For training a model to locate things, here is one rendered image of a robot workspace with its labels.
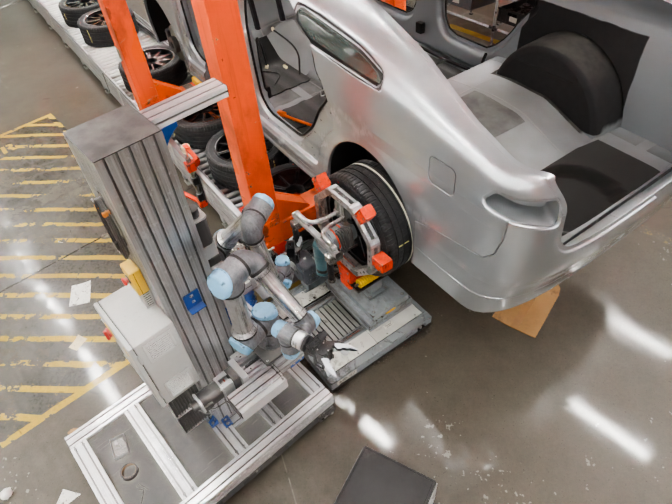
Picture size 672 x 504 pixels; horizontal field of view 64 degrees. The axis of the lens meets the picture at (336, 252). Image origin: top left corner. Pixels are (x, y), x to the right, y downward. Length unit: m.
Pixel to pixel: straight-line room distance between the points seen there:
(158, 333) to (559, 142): 2.66
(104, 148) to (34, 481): 2.33
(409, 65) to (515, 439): 2.12
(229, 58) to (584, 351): 2.73
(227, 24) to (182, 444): 2.18
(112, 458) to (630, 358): 3.11
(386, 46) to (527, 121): 1.36
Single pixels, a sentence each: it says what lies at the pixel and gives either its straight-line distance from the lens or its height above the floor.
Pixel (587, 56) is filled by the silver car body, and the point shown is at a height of 1.32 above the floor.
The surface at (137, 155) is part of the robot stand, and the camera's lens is 1.93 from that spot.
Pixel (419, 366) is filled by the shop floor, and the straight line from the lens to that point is 3.53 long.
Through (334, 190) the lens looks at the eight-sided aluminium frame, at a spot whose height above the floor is 1.11.
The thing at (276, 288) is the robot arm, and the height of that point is 1.30.
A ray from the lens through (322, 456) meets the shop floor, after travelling 3.27.
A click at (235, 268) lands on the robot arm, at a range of 2.16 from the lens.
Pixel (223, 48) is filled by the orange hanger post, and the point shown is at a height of 1.88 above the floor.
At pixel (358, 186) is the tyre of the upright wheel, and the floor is 1.17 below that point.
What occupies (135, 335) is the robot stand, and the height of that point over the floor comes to 1.23.
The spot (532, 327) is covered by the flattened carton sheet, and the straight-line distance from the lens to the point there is 3.81.
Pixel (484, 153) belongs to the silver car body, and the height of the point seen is 1.66.
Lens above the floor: 3.00
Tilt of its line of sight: 46 degrees down
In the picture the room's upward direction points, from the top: 6 degrees counter-clockwise
